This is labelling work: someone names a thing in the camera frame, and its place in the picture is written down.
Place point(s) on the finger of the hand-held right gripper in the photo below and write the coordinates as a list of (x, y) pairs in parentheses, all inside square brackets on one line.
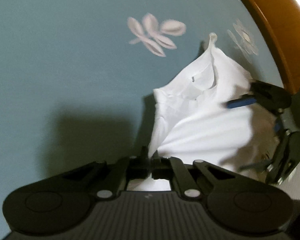
[(278, 126), (240, 103)]

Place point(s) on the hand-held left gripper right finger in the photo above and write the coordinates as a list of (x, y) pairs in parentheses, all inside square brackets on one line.
[(161, 167)]

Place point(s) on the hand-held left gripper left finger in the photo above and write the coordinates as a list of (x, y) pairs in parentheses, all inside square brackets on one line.
[(140, 166)]

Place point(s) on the white printed t-shirt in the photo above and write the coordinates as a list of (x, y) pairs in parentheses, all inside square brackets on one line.
[(202, 130)]

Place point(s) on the wooden bed headboard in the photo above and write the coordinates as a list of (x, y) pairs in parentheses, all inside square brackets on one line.
[(277, 30)]

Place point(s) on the teal floral bed sheet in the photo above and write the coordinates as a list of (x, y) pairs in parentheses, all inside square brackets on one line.
[(65, 55)]

